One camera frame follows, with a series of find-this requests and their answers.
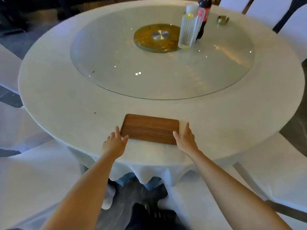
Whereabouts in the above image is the person's right forearm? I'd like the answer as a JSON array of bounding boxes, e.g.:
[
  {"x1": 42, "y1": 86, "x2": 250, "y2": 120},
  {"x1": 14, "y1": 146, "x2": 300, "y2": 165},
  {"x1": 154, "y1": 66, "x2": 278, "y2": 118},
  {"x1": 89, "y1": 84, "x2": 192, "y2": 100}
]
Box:
[{"x1": 189, "y1": 149, "x2": 293, "y2": 230}]

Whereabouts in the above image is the dark cola bottle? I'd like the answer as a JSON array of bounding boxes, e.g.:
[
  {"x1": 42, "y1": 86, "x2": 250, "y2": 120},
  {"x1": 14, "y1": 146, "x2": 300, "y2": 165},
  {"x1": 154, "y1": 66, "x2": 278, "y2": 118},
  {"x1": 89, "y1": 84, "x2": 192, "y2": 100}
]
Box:
[{"x1": 195, "y1": 0, "x2": 213, "y2": 41}]

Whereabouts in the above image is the white covered chair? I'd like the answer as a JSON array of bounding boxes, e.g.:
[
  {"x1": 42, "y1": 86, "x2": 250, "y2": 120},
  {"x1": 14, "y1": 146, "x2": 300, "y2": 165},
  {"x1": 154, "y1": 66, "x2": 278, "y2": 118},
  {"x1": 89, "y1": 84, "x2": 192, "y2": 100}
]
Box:
[
  {"x1": 218, "y1": 0, "x2": 252, "y2": 12},
  {"x1": 0, "y1": 141, "x2": 113, "y2": 230},
  {"x1": 0, "y1": 44, "x2": 23, "y2": 95},
  {"x1": 165, "y1": 163, "x2": 307, "y2": 230},
  {"x1": 278, "y1": 3, "x2": 307, "y2": 63},
  {"x1": 240, "y1": 133, "x2": 307, "y2": 209},
  {"x1": 0, "y1": 103, "x2": 58, "y2": 154},
  {"x1": 246, "y1": 0, "x2": 294, "y2": 29}
]

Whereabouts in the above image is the brown wooden tray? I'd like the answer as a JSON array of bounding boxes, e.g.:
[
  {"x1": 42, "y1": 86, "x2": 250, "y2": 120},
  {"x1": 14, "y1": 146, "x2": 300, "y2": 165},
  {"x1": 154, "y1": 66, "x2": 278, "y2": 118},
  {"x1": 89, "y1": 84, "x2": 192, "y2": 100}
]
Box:
[{"x1": 120, "y1": 114, "x2": 180, "y2": 145}]

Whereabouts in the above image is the person's black shoe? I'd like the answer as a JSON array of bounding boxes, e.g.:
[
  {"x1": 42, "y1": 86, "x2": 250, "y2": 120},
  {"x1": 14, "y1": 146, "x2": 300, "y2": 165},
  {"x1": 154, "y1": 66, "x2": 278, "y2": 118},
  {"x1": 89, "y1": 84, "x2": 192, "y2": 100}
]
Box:
[{"x1": 124, "y1": 201, "x2": 184, "y2": 230}]

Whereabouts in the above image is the round white table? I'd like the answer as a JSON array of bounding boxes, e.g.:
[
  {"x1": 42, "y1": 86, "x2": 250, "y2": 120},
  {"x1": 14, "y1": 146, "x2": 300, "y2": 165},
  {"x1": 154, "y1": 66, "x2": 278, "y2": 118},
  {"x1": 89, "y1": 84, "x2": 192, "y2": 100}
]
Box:
[{"x1": 18, "y1": 0, "x2": 305, "y2": 187}]

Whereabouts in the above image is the person's left hand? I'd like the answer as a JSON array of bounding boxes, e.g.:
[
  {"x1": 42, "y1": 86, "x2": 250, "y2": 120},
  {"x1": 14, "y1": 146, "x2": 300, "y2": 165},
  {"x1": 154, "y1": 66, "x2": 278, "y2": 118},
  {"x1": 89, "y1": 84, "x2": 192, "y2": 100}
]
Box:
[{"x1": 102, "y1": 126, "x2": 130, "y2": 161}]

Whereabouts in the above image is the round glass turntable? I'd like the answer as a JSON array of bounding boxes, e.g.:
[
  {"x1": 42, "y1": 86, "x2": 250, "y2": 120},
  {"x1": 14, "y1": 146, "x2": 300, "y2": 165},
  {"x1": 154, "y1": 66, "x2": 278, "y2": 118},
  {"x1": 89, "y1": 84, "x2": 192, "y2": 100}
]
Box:
[{"x1": 70, "y1": 4, "x2": 255, "y2": 100}]

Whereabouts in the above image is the small gold bowl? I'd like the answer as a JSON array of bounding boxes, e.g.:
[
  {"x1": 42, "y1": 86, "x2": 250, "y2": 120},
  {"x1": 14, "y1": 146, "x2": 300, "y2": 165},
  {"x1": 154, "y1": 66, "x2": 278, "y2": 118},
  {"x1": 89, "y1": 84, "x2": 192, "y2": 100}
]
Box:
[{"x1": 216, "y1": 15, "x2": 230, "y2": 26}]

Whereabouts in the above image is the gold turntable base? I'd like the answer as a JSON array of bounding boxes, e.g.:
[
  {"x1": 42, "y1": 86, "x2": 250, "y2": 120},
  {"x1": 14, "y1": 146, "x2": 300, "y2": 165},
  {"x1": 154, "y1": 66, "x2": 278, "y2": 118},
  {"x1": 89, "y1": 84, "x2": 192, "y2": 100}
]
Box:
[{"x1": 133, "y1": 23, "x2": 182, "y2": 53}]

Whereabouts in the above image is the person's left forearm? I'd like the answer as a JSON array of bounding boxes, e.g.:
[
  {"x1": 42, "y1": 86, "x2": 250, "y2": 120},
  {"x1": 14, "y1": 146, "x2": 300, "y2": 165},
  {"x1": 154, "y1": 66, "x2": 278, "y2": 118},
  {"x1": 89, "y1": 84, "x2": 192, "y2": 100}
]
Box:
[{"x1": 39, "y1": 150, "x2": 120, "y2": 230}]

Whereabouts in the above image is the person's right hand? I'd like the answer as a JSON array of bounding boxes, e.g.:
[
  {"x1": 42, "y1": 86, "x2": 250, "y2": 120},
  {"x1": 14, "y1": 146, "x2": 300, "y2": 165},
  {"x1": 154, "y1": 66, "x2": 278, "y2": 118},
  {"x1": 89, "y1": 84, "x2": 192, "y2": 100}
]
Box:
[{"x1": 172, "y1": 122, "x2": 200, "y2": 157}]

